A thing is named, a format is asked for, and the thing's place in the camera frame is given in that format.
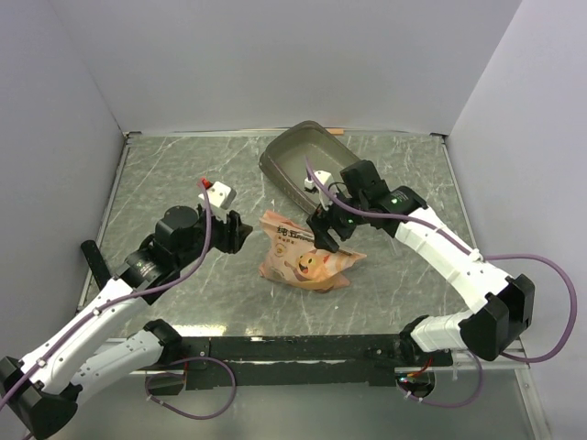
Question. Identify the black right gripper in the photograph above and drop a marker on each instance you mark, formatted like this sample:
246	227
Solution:
319	224

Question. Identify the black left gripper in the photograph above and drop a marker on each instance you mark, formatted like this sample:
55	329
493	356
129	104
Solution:
232	240

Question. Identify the orange cat litter bag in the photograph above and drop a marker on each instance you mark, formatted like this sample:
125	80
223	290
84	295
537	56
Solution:
293	258

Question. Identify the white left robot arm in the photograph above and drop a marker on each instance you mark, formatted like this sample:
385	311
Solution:
46	387

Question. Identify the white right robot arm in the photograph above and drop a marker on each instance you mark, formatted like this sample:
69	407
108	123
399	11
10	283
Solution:
499	306

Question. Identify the grey plastic litter box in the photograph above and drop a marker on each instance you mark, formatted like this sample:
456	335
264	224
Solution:
283	161

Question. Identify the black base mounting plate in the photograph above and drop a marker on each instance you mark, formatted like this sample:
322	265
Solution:
313	359

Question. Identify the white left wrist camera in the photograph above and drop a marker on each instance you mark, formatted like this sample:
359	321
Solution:
220	197

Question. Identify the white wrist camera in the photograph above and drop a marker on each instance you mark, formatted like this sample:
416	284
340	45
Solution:
318	182
220	197

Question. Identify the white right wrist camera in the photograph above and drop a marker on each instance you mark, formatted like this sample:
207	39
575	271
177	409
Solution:
318	182

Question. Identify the black perforated bracket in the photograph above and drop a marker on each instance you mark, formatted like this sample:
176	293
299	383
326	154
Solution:
96	263

